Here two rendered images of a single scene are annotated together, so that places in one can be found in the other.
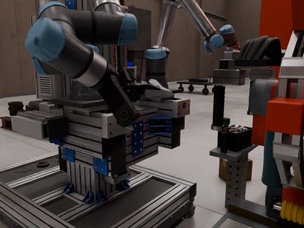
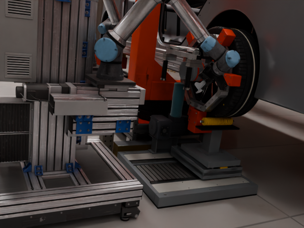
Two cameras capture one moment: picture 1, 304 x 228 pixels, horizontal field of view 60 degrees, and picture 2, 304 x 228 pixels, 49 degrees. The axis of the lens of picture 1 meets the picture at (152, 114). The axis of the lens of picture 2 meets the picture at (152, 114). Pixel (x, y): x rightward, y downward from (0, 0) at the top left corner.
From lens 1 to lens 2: 1.88 m
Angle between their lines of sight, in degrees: 64
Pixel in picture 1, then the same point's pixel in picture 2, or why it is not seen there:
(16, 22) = not seen: outside the picture
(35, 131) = (99, 109)
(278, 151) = (222, 94)
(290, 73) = not seen: hidden behind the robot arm
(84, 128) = (122, 101)
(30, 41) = (237, 60)
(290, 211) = (209, 121)
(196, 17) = (113, 9)
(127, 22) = not seen: hidden behind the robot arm
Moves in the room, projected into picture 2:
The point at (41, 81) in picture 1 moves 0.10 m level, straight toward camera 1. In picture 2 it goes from (12, 61) to (31, 63)
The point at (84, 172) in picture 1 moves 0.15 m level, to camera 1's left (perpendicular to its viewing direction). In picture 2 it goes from (62, 147) to (44, 154)
